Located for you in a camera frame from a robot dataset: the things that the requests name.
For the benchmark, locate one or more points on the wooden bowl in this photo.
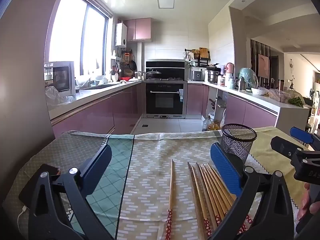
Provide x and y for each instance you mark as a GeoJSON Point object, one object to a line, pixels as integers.
{"type": "Point", "coordinates": [129, 73]}

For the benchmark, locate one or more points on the black range hood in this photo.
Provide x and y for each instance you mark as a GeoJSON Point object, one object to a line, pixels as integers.
{"type": "Point", "coordinates": [165, 66]}

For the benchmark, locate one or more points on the kitchen window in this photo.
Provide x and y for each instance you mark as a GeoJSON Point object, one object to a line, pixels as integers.
{"type": "Point", "coordinates": [72, 30]}

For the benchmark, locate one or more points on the bunch of wooden chopsticks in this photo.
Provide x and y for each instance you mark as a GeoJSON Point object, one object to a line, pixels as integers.
{"type": "Point", "coordinates": [207, 192]}

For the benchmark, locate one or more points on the silver microwave oven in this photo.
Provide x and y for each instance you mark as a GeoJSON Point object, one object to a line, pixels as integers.
{"type": "Point", "coordinates": [60, 77]}

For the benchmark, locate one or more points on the pink wall cabinet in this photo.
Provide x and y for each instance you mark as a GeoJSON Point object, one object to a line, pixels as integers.
{"type": "Point", "coordinates": [140, 30]}

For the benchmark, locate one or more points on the steel steamer pot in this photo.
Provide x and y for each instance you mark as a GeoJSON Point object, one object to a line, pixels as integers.
{"type": "Point", "coordinates": [213, 77]}

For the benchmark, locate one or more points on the clear plastic oil bottle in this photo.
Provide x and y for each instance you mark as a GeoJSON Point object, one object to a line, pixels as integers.
{"type": "Point", "coordinates": [207, 125]}

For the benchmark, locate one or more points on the round woven mat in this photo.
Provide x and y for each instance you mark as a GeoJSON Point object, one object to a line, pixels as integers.
{"type": "Point", "coordinates": [296, 93]}

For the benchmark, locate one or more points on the pink wall picture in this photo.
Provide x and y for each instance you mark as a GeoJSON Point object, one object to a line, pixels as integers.
{"type": "Point", "coordinates": [263, 66]}

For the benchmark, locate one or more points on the hanging black frying pan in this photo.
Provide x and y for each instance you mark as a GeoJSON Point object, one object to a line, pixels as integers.
{"type": "Point", "coordinates": [133, 65]}

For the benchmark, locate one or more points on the white bowl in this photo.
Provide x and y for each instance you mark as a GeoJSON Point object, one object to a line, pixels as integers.
{"type": "Point", "coordinates": [259, 91]}

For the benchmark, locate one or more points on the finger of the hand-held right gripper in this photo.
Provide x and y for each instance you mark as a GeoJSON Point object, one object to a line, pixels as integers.
{"type": "Point", "coordinates": [282, 145]}
{"type": "Point", "coordinates": [300, 135]}

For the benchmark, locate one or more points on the hanging orange grater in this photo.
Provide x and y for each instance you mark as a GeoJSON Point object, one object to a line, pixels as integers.
{"type": "Point", "coordinates": [127, 57]}

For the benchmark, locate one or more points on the plain yellow cloth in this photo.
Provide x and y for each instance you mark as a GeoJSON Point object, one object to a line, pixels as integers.
{"type": "Point", "coordinates": [265, 160]}

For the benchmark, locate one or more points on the wooden chopstick red patterned end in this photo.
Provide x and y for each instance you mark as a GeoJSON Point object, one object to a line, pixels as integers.
{"type": "Point", "coordinates": [171, 185]}

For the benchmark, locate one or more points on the grey refrigerator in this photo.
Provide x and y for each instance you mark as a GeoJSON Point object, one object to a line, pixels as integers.
{"type": "Point", "coordinates": [22, 80]}

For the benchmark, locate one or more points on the clear plastic bag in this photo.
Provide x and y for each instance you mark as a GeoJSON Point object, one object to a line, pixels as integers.
{"type": "Point", "coordinates": [56, 96]}

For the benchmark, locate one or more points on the red basin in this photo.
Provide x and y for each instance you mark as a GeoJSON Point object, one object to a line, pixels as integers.
{"type": "Point", "coordinates": [125, 78]}

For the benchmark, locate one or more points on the wok with lid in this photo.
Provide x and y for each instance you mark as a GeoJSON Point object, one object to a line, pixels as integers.
{"type": "Point", "coordinates": [153, 73]}

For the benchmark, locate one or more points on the kitchen sink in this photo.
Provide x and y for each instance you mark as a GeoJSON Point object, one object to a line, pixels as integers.
{"type": "Point", "coordinates": [102, 86]}

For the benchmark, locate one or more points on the green leafy vegetables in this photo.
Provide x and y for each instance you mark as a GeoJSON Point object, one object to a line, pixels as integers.
{"type": "Point", "coordinates": [296, 102]}

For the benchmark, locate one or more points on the yellow cooking oil bottle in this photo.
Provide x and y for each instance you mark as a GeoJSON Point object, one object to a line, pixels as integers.
{"type": "Point", "coordinates": [214, 126]}

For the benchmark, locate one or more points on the built-in black oven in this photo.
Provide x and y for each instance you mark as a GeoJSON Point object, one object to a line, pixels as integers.
{"type": "Point", "coordinates": [165, 100]}

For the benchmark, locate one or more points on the brown tumbler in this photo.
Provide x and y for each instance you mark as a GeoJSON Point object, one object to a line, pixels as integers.
{"type": "Point", "coordinates": [281, 85]}

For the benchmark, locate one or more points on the black mesh utensil holder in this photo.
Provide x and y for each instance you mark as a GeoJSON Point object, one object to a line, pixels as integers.
{"type": "Point", "coordinates": [237, 145]}

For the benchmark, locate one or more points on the dark smartphone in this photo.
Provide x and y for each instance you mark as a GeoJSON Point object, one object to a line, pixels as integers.
{"type": "Point", "coordinates": [25, 196]}

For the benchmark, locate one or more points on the green appliance in plastic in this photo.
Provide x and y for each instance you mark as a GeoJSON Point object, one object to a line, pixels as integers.
{"type": "Point", "coordinates": [250, 77]}

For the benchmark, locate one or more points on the gas hob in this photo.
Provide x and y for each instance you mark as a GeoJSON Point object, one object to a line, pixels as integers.
{"type": "Point", "coordinates": [175, 79]}

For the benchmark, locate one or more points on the black wall shelf rack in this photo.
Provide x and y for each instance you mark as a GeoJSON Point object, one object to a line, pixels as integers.
{"type": "Point", "coordinates": [203, 61]}

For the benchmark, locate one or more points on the white jar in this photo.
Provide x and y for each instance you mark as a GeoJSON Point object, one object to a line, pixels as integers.
{"type": "Point", "coordinates": [230, 83]}

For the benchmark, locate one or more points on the silver rice cooker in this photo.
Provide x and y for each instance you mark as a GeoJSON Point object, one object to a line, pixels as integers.
{"type": "Point", "coordinates": [196, 75]}

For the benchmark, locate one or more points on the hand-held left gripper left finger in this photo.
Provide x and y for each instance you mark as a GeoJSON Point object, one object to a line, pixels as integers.
{"type": "Point", "coordinates": [97, 166]}

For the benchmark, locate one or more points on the patterned beige teal tablecloth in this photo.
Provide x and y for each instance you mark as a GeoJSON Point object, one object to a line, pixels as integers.
{"type": "Point", "coordinates": [150, 155]}

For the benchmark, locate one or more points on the steel kettle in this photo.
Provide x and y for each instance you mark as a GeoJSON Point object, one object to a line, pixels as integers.
{"type": "Point", "coordinates": [140, 76]}

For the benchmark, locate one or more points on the white water heater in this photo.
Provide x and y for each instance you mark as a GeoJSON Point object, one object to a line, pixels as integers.
{"type": "Point", "coordinates": [121, 33]}

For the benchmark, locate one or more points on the dark slatted partition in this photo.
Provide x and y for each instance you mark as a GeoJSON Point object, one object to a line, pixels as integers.
{"type": "Point", "coordinates": [255, 55]}

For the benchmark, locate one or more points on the clear plastic box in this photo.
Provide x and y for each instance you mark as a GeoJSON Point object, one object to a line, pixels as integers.
{"type": "Point", "coordinates": [279, 95]}

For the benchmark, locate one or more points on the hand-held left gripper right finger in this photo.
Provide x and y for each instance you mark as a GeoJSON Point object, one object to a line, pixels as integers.
{"type": "Point", "coordinates": [225, 170]}

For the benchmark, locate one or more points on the wooden cutting board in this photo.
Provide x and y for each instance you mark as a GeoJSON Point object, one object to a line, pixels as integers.
{"type": "Point", "coordinates": [203, 52]}

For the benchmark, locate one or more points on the person's right hand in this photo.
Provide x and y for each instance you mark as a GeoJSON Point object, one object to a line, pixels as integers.
{"type": "Point", "coordinates": [305, 202]}

